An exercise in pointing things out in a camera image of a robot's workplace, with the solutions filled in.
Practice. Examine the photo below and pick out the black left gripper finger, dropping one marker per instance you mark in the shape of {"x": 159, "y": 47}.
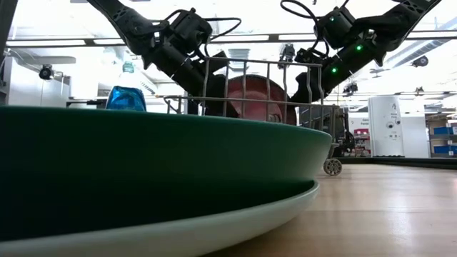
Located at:
{"x": 218, "y": 61}
{"x": 218, "y": 100}

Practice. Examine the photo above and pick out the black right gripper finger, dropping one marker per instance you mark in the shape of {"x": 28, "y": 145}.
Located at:
{"x": 307, "y": 91}
{"x": 308, "y": 56}

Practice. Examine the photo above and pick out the red flower plate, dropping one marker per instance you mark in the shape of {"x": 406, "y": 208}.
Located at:
{"x": 255, "y": 93}

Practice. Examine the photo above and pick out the dark green deep plate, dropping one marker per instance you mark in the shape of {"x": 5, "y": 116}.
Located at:
{"x": 143, "y": 160}

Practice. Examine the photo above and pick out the pale mint plate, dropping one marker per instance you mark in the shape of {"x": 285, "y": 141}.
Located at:
{"x": 178, "y": 237}

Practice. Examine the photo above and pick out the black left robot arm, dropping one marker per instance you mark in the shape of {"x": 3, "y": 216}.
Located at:
{"x": 125, "y": 21}

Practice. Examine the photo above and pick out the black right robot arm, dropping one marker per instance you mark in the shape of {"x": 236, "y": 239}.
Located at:
{"x": 403, "y": 21}

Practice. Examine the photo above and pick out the black equipment cart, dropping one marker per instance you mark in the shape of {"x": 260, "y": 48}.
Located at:
{"x": 342, "y": 135}

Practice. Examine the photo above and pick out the blue dish soap bottle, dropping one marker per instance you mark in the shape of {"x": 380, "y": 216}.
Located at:
{"x": 125, "y": 101}

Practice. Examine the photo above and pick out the white kiosk cabinet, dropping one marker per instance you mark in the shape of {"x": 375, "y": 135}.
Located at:
{"x": 385, "y": 121}

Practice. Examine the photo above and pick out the blue storage bin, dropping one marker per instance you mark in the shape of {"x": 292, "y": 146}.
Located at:
{"x": 444, "y": 150}
{"x": 444, "y": 131}

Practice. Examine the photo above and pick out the ceiling light bar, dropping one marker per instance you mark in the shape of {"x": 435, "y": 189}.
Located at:
{"x": 53, "y": 42}

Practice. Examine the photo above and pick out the black ceiling camera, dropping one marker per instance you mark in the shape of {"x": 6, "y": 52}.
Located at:
{"x": 287, "y": 53}
{"x": 350, "y": 88}
{"x": 46, "y": 73}
{"x": 421, "y": 61}

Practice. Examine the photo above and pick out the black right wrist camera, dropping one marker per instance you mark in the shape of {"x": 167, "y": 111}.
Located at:
{"x": 335, "y": 26}

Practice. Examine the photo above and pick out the black aluminium table frame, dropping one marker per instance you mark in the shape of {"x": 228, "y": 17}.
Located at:
{"x": 392, "y": 162}

